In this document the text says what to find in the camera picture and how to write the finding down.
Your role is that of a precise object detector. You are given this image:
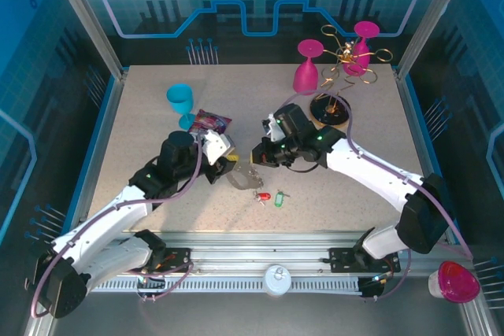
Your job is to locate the metal key plate with rings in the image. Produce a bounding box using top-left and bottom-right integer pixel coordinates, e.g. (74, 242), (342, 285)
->
(227, 162), (265, 191)

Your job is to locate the green key tag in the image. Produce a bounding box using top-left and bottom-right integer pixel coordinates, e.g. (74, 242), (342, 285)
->
(273, 189), (291, 209)

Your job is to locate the purple candy bag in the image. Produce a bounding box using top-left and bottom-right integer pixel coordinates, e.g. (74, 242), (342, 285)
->
(187, 109), (232, 136)

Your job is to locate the cyan plastic goblet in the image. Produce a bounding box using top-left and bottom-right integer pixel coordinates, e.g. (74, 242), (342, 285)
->
(165, 83), (197, 131)

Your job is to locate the magenta plastic goblet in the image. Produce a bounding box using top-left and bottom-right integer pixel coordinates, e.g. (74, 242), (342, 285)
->
(343, 20), (381, 77)
(292, 39), (324, 96)

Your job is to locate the blue table edge strip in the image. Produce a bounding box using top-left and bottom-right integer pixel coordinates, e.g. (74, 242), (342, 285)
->
(58, 74), (121, 245)
(401, 74), (465, 245)

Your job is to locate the white round can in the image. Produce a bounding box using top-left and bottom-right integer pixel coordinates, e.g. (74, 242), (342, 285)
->
(263, 264), (293, 297)

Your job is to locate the white cup with pink lid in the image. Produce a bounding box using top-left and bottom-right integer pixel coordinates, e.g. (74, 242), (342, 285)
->
(428, 260), (481, 305)

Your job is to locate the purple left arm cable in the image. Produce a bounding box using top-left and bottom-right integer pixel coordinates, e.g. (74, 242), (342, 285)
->
(30, 141), (204, 319)

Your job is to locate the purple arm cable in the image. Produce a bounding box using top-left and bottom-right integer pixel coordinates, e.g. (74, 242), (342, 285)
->
(30, 141), (204, 319)
(281, 90), (473, 301)

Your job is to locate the gold wire glass rack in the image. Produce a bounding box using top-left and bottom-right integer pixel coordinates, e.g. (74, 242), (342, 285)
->
(309, 24), (394, 128)

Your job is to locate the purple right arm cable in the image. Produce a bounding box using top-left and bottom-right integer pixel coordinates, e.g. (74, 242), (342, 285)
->
(281, 90), (473, 301)

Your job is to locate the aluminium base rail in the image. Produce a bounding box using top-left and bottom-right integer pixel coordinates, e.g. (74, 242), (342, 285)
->
(80, 229), (472, 279)

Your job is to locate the white slotted cable duct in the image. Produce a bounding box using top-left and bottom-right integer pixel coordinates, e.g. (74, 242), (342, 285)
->
(96, 275), (365, 294)

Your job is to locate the aluminium frame post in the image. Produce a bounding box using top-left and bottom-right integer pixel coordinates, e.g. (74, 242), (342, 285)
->
(395, 0), (476, 81)
(43, 0), (129, 79)

